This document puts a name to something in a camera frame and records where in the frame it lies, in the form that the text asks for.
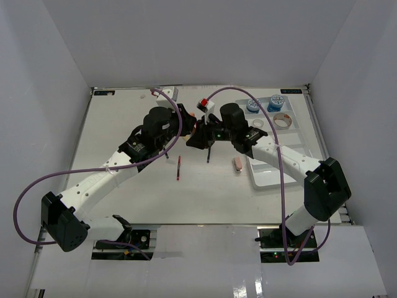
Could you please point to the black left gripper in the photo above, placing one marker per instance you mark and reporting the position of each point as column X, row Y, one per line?
column 190, row 123

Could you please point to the red pen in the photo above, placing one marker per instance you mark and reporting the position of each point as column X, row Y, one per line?
column 178, row 168

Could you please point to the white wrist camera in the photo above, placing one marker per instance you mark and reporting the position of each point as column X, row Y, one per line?
column 207, row 107
column 162, row 101

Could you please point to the pink white eraser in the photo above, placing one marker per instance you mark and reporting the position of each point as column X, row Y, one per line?
column 238, row 166

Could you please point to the white compartment tray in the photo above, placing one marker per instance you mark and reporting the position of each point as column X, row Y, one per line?
column 291, row 144

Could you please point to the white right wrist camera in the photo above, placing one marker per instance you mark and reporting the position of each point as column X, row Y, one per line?
column 207, row 107

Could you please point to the black table label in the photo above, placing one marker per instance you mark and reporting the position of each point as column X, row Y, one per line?
column 291, row 91
column 104, row 93

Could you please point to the left black table label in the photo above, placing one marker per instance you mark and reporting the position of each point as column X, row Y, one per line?
column 104, row 93

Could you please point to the clear tape roll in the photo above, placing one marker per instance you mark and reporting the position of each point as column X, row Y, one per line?
column 258, row 123

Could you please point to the brown packing tape roll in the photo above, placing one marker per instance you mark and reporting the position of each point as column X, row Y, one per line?
column 282, row 121

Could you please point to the blue tape roll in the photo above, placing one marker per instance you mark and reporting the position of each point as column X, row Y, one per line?
column 253, row 106
column 276, row 103

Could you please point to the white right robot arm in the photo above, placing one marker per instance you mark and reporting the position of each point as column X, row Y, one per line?
column 324, row 183

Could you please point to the right black table label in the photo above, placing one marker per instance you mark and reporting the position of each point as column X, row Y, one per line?
column 291, row 91

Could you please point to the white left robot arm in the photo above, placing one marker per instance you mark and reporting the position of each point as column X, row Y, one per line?
column 65, row 216

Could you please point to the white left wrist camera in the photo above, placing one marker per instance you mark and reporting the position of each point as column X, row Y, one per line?
column 162, row 101

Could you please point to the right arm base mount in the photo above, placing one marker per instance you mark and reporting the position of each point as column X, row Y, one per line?
column 271, row 246

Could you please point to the purple pen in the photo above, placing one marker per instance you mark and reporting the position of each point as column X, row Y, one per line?
column 209, row 154

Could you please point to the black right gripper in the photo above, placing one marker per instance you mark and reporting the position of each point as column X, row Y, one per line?
column 200, row 139

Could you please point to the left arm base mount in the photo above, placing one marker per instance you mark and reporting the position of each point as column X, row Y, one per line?
column 130, row 245

